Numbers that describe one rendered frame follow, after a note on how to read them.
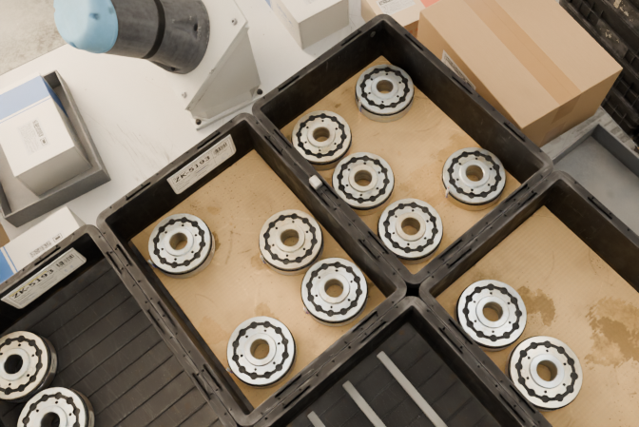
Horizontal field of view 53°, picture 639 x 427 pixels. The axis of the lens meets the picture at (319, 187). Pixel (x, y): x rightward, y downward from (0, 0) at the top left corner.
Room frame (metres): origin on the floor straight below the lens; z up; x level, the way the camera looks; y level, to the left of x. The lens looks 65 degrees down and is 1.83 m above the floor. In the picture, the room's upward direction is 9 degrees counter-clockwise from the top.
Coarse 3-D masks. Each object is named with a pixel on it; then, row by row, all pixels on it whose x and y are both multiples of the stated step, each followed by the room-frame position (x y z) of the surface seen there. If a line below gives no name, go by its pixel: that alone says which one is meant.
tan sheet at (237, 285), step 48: (240, 192) 0.47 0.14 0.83; (288, 192) 0.46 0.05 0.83; (144, 240) 0.41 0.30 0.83; (240, 240) 0.39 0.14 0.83; (288, 240) 0.37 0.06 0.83; (192, 288) 0.32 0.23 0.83; (240, 288) 0.31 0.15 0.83; (288, 288) 0.29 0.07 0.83; (336, 288) 0.28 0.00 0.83; (336, 336) 0.21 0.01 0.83; (240, 384) 0.16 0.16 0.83
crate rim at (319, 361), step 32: (224, 128) 0.54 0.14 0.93; (256, 128) 0.53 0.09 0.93; (288, 160) 0.47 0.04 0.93; (128, 192) 0.46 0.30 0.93; (320, 192) 0.41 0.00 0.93; (96, 224) 0.41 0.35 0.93; (352, 224) 0.35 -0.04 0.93; (128, 256) 0.35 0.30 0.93; (192, 352) 0.19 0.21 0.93; (288, 384) 0.13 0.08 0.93; (256, 416) 0.10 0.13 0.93
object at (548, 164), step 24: (336, 48) 0.67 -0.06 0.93; (264, 96) 0.59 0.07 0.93; (480, 96) 0.53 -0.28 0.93; (264, 120) 0.55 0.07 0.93; (504, 120) 0.48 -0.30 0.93; (288, 144) 0.50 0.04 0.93; (528, 144) 0.43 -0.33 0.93; (312, 168) 0.45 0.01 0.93; (552, 168) 0.39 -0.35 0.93; (336, 192) 0.40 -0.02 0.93; (456, 240) 0.30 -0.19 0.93; (432, 264) 0.27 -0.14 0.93
